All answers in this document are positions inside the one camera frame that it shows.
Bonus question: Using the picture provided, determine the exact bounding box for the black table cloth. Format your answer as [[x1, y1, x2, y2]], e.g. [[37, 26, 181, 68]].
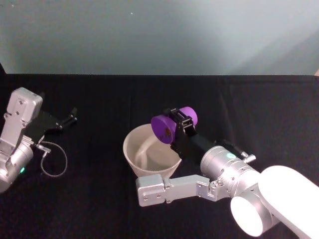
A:
[[0, 62, 319, 239]]

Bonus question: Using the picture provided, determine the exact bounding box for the purple plastic cylinder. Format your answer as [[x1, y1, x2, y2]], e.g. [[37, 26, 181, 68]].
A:
[[150, 106, 198, 145]]

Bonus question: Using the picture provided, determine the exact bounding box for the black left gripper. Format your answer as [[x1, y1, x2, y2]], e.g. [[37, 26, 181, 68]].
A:
[[24, 107, 78, 145]]

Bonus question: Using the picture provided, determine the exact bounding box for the thin grey looped cable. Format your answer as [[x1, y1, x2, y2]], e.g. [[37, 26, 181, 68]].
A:
[[35, 141, 68, 178]]

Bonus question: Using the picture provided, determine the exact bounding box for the white bowl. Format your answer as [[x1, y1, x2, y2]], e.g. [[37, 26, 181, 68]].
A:
[[122, 123, 182, 179]]

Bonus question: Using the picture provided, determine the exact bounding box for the plain pale wall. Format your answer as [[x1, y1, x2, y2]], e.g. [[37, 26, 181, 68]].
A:
[[0, 0, 319, 76]]

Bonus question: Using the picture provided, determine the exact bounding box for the dark cable with silver plug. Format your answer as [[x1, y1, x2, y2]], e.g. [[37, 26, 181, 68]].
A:
[[219, 138, 257, 163]]

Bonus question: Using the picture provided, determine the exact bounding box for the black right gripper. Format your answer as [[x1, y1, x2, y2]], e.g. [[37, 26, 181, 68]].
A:
[[163, 107, 218, 167]]

